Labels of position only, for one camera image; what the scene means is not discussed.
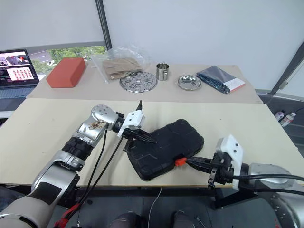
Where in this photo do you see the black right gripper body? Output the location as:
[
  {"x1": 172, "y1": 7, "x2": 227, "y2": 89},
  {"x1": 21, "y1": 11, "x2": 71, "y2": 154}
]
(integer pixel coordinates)
[{"x1": 207, "y1": 151, "x2": 235, "y2": 190}]

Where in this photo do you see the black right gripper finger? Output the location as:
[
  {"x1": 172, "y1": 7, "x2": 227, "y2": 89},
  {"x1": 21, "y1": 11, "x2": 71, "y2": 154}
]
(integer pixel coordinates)
[
  {"x1": 186, "y1": 157, "x2": 214, "y2": 165},
  {"x1": 188, "y1": 162, "x2": 214, "y2": 173}
]

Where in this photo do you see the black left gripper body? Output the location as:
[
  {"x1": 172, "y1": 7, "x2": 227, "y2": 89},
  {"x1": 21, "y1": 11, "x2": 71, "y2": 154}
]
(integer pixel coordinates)
[{"x1": 120, "y1": 127, "x2": 139, "y2": 141}]

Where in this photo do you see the black tool case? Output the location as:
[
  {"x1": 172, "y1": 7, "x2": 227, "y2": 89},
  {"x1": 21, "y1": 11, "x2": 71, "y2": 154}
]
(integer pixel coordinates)
[{"x1": 123, "y1": 119, "x2": 205, "y2": 182}]

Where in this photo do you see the round perforated steel plate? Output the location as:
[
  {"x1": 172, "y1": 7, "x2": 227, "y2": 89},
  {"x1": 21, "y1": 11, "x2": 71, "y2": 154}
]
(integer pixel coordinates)
[{"x1": 119, "y1": 71, "x2": 158, "y2": 93}]

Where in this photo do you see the stainless steel cup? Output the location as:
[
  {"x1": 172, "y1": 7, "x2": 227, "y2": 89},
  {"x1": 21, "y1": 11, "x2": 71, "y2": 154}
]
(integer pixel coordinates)
[{"x1": 155, "y1": 62, "x2": 171, "y2": 81}]

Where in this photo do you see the brown folded paper bag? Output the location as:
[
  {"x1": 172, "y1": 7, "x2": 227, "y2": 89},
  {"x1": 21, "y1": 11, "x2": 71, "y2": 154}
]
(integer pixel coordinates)
[{"x1": 102, "y1": 57, "x2": 143, "y2": 81}]

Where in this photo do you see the clear plastic bag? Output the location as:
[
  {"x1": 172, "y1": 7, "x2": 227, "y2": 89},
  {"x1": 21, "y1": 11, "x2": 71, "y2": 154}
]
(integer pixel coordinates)
[{"x1": 90, "y1": 44, "x2": 153, "y2": 84}]

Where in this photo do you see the small stainless steel bowl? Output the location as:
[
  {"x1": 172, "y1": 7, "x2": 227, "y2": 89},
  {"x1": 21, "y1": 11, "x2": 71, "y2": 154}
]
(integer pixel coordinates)
[{"x1": 176, "y1": 74, "x2": 203, "y2": 91}]

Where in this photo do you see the dark rounded shape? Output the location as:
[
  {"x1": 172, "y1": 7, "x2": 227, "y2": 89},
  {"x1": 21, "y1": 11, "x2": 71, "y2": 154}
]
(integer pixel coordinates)
[
  {"x1": 173, "y1": 209, "x2": 200, "y2": 228},
  {"x1": 110, "y1": 211, "x2": 141, "y2": 228}
]

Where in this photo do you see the red rectangular box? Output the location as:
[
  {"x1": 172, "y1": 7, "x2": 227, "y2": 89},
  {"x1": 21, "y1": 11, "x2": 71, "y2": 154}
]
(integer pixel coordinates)
[{"x1": 46, "y1": 57, "x2": 86, "y2": 89}]

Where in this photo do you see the dark blue packaged cloth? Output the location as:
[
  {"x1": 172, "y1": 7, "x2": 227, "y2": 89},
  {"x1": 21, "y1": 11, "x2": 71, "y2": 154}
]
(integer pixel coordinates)
[{"x1": 196, "y1": 65, "x2": 247, "y2": 94}]

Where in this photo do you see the small plastic bottle white cap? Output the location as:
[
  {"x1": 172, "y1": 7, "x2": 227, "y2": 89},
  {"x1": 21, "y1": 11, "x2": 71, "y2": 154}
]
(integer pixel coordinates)
[{"x1": 281, "y1": 112, "x2": 297, "y2": 127}]

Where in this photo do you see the black window pillar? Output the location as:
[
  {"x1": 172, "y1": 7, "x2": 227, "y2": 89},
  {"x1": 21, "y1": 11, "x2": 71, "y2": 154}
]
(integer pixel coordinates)
[{"x1": 95, "y1": 0, "x2": 113, "y2": 51}]

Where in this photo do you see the black diagonal metal beam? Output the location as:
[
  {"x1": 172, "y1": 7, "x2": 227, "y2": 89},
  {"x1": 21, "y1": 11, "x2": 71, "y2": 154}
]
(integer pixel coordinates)
[{"x1": 270, "y1": 38, "x2": 304, "y2": 96}]

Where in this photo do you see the open laptop computer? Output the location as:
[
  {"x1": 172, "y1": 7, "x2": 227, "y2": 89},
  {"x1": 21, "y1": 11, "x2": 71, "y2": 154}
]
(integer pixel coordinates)
[{"x1": 0, "y1": 48, "x2": 40, "y2": 113}]

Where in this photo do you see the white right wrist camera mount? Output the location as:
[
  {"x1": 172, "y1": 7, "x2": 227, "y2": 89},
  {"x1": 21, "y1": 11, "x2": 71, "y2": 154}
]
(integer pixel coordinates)
[{"x1": 214, "y1": 134, "x2": 244, "y2": 191}]

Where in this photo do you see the black metal table frame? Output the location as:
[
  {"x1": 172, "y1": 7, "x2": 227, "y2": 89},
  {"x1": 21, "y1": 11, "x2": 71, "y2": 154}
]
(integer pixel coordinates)
[{"x1": 56, "y1": 185, "x2": 260, "y2": 210}]

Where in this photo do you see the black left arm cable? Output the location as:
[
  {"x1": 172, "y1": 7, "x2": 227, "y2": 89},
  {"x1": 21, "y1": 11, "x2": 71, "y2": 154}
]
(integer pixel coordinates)
[{"x1": 75, "y1": 129, "x2": 129, "y2": 216}]

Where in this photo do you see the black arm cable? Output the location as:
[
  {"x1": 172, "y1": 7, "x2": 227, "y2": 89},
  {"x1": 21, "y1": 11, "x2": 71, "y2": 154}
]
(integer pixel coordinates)
[
  {"x1": 231, "y1": 173, "x2": 304, "y2": 193},
  {"x1": 75, "y1": 129, "x2": 129, "y2": 216}
]

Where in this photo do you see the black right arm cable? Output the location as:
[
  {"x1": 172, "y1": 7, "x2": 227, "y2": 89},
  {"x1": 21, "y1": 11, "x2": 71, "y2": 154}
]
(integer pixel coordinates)
[{"x1": 231, "y1": 173, "x2": 304, "y2": 193}]

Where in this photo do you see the thin white cable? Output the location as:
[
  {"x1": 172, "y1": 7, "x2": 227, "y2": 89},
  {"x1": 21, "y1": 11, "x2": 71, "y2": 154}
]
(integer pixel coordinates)
[{"x1": 150, "y1": 186, "x2": 163, "y2": 228}]

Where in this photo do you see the red cable connector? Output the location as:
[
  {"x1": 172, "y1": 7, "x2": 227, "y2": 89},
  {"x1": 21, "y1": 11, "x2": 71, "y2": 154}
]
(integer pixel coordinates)
[{"x1": 54, "y1": 204, "x2": 79, "y2": 228}]

